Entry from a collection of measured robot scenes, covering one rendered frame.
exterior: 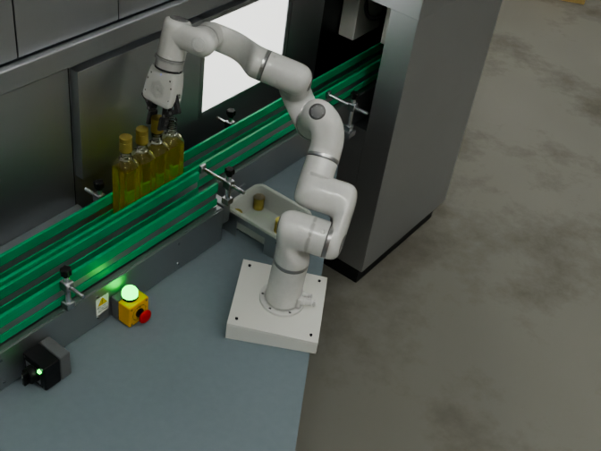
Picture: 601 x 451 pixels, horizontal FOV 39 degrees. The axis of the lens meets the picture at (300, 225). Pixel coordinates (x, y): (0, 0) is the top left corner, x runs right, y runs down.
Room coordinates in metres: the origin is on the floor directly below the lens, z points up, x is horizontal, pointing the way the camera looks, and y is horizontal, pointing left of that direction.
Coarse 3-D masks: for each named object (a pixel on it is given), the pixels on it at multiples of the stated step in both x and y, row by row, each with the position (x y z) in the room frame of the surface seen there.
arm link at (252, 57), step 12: (204, 24) 2.01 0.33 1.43; (216, 24) 2.05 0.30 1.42; (228, 36) 2.05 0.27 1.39; (240, 36) 2.04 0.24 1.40; (216, 48) 2.04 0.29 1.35; (228, 48) 2.04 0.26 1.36; (240, 48) 2.02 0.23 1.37; (252, 48) 1.97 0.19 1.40; (264, 48) 1.97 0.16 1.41; (240, 60) 2.01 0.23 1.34; (252, 60) 1.94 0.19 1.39; (264, 60) 1.94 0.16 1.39; (252, 72) 1.93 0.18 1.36
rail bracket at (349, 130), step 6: (330, 90) 2.58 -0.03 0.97; (354, 90) 2.54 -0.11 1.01; (330, 96) 2.57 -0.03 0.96; (354, 96) 2.51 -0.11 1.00; (342, 102) 2.54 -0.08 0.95; (348, 102) 2.54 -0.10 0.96; (354, 102) 2.52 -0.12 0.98; (348, 108) 2.52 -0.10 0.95; (354, 108) 2.51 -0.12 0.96; (360, 108) 2.51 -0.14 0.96; (366, 114) 2.49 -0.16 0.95; (348, 120) 2.52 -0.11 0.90; (348, 126) 2.51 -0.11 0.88; (348, 132) 2.50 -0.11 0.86; (354, 132) 2.52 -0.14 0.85; (348, 138) 2.50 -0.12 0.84
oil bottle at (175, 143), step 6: (162, 138) 1.97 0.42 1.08; (168, 138) 1.97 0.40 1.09; (174, 138) 1.97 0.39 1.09; (180, 138) 1.98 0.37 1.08; (168, 144) 1.96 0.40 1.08; (174, 144) 1.96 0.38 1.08; (180, 144) 1.98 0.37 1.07; (174, 150) 1.96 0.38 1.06; (180, 150) 1.98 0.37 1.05; (174, 156) 1.96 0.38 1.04; (180, 156) 1.98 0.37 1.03; (174, 162) 1.96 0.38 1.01; (180, 162) 1.98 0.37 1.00; (174, 168) 1.96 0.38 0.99; (180, 168) 1.98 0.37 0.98; (174, 174) 1.96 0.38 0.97; (180, 174) 1.98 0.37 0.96
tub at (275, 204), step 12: (252, 192) 2.12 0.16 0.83; (264, 192) 2.14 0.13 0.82; (276, 192) 2.12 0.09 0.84; (240, 204) 2.07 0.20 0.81; (252, 204) 2.12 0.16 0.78; (264, 204) 2.13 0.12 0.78; (276, 204) 2.11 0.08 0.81; (288, 204) 2.09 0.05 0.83; (240, 216) 1.99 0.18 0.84; (252, 216) 2.08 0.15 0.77; (264, 216) 2.09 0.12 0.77; (276, 216) 2.10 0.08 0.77; (264, 228) 1.94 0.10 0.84
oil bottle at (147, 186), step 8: (136, 152) 1.88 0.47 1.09; (144, 152) 1.88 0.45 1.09; (152, 152) 1.90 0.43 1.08; (144, 160) 1.86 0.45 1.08; (152, 160) 1.88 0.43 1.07; (144, 168) 1.86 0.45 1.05; (152, 168) 1.88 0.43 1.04; (144, 176) 1.86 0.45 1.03; (152, 176) 1.88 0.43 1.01; (144, 184) 1.86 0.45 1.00; (152, 184) 1.89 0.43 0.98; (144, 192) 1.86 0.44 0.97
